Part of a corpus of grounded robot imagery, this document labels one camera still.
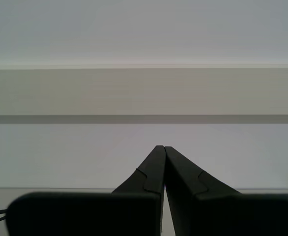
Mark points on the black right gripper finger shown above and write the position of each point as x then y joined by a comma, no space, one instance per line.
90,216
227,216

